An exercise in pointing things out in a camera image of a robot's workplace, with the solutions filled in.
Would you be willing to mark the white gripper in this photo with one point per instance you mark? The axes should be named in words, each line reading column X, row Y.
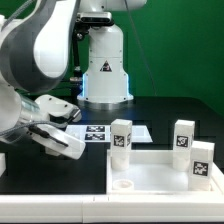
column 52, row 135

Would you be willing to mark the white square table top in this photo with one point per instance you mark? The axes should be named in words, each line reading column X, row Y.
column 151, row 172

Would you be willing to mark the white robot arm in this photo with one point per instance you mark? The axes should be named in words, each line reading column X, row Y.
column 34, row 58

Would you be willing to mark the white left fence block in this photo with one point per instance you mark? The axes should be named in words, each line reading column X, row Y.
column 2, row 164

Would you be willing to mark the white marker base plate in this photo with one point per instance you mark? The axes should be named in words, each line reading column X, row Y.
column 101, row 133

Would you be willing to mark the white front fence rail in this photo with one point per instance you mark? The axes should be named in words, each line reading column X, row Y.
column 112, row 208

